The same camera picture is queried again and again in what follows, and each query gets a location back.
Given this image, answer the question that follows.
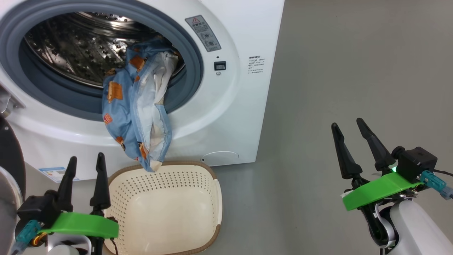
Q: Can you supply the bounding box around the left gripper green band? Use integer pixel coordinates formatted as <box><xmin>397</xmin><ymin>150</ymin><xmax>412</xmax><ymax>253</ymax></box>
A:
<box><xmin>38</xmin><ymin>152</ymin><xmax>119</xmax><ymax>238</ymax></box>

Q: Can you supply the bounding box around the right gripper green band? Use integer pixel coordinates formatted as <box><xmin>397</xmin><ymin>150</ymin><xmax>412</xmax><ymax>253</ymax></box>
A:
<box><xmin>331</xmin><ymin>118</ymin><xmax>423</xmax><ymax>211</ymax></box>

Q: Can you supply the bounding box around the black round glass washer door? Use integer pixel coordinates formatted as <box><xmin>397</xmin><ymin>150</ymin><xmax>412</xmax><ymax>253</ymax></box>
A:
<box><xmin>0</xmin><ymin>117</ymin><xmax>27</xmax><ymax>255</ymax></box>

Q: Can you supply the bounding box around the blue garment with orange print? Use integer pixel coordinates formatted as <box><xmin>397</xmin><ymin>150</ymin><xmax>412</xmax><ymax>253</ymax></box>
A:
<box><xmin>102</xmin><ymin>38</ymin><xmax>180</xmax><ymax>172</ymax></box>

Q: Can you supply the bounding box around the cream plastic basket brown rim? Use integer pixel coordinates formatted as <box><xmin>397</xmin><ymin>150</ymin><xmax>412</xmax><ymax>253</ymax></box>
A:
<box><xmin>103</xmin><ymin>160</ymin><xmax>223</xmax><ymax>255</ymax></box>

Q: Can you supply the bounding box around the metal washer door hinge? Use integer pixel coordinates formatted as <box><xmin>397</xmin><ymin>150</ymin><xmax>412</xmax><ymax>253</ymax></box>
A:
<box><xmin>0</xmin><ymin>84</ymin><xmax>26</xmax><ymax>117</ymax></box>

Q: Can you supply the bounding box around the white front-load washing machine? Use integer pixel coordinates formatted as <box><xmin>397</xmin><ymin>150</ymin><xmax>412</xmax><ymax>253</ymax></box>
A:
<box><xmin>0</xmin><ymin>0</ymin><xmax>285</xmax><ymax>183</ymax></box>

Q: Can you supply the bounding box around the grey rubber door gasket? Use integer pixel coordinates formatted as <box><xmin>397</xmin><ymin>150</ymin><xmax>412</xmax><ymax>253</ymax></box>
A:
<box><xmin>0</xmin><ymin>0</ymin><xmax>205</xmax><ymax>122</ymax></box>

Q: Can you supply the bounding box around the blue energy label sticker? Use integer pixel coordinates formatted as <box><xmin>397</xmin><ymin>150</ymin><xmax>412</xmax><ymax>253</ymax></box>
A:
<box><xmin>38</xmin><ymin>166</ymin><xmax>80</xmax><ymax>183</ymax></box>

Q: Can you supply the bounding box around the round white filter cover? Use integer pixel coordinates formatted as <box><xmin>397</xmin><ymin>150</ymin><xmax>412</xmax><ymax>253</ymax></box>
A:
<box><xmin>201</xmin><ymin>151</ymin><xmax>239</xmax><ymax>166</ymax></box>

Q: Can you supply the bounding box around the grey warning label sticker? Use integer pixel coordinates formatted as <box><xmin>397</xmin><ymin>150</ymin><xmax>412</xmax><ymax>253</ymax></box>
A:
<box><xmin>185</xmin><ymin>15</ymin><xmax>222</xmax><ymax>52</ymax></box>

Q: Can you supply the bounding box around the left camera cable teal plug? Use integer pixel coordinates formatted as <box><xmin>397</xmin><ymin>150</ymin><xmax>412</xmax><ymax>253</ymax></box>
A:
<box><xmin>11</xmin><ymin>220</ymin><xmax>42</xmax><ymax>255</ymax></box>

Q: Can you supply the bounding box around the camera cable teal plug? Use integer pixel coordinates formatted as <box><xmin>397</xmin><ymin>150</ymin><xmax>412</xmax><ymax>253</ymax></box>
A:
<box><xmin>11</xmin><ymin>220</ymin><xmax>42</xmax><ymax>255</ymax></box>
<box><xmin>420</xmin><ymin>169</ymin><xmax>453</xmax><ymax>199</ymax></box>

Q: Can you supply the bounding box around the right camera cable teal plug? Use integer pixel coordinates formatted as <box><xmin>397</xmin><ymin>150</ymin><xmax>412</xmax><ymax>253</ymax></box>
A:
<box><xmin>420</xmin><ymin>169</ymin><xmax>453</xmax><ymax>199</ymax></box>

